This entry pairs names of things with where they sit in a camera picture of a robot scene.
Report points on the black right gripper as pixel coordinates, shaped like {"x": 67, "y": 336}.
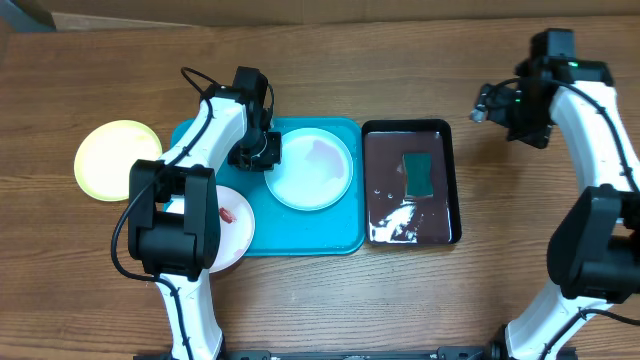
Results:
{"x": 538, "y": 138}

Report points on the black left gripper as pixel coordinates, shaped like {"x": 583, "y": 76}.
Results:
{"x": 274, "y": 157}

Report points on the light blue plate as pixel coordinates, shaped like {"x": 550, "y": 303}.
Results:
{"x": 315, "y": 171}

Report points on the green scouring sponge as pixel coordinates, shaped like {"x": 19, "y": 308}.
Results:
{"x": 417, "y": 167}

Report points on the yellow plate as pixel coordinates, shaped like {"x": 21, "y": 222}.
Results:
{"x": 104, "y": 158}

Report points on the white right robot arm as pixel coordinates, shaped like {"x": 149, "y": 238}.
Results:
{"x": 592, "y": 257}

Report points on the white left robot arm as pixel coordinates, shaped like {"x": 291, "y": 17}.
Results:
{"x": 172, "y": 219}

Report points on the black water tray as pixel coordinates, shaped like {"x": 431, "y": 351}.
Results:
{"x": 391, "y": 217}

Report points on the pink plate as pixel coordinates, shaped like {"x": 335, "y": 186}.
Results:
{"x": 237, "y": 225}

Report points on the cardboard backdrop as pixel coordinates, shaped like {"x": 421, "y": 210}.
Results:
{"x": 45, "y": 15}

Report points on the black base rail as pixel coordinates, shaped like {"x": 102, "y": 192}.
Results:
{"x": 350, "y": 354}

